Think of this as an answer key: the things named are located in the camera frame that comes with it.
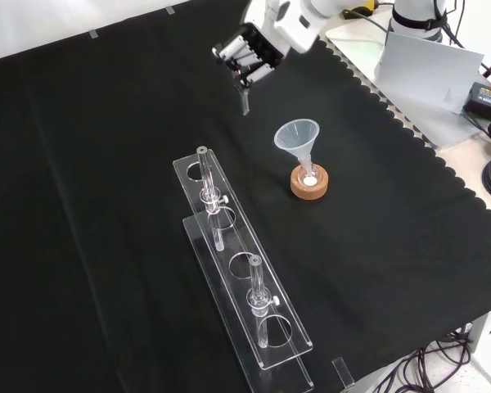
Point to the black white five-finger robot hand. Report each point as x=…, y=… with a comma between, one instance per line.
x=286, y=28

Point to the clear glass weighing funnel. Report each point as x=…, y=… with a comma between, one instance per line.
x=245, y=104

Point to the grey metal base plate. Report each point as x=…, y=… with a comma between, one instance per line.
x=442, y=127

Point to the small clear acrylic clamp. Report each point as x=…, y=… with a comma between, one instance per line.
x=343, y=373

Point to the grey tape piece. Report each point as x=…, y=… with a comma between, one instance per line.
x=170, y=10
x=94, y=34

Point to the clear acrylic funnel stand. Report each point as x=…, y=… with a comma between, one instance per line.
x=245, y=262

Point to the black power adapter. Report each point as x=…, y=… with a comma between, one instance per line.
x=487, y=98

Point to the translucent plastic funnel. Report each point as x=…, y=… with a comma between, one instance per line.
x=296, y=137

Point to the yellow stop button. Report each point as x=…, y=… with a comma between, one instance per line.
x=366, y=6

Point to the black cloth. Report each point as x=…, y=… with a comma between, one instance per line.
x=106, y=204

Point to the pale grey board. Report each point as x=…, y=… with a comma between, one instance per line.
x=425, y=69

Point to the clear round-bottom flask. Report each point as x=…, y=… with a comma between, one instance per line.
x=309, y=180

